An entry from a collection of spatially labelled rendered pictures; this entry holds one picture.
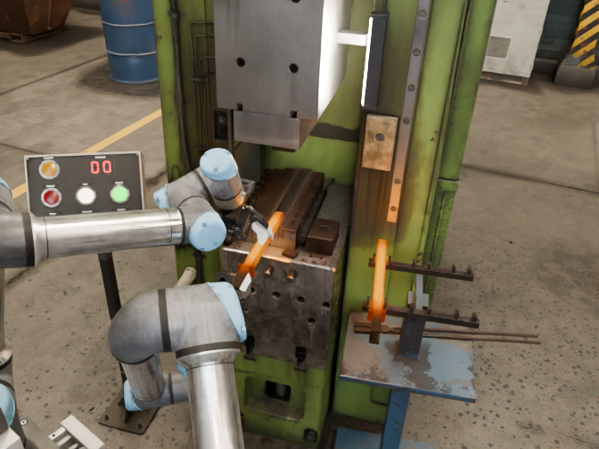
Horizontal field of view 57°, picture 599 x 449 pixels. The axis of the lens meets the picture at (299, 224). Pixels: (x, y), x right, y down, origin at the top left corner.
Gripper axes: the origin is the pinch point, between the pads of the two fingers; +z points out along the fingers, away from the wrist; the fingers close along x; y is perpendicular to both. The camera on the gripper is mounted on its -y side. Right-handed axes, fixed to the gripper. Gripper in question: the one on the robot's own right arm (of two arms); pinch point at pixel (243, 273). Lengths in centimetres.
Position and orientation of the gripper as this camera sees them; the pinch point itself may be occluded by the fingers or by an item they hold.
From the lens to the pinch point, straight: 155.2
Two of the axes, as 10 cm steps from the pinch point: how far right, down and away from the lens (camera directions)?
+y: -0.4, 8.5, 5.3
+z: 2.5, -5.0, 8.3
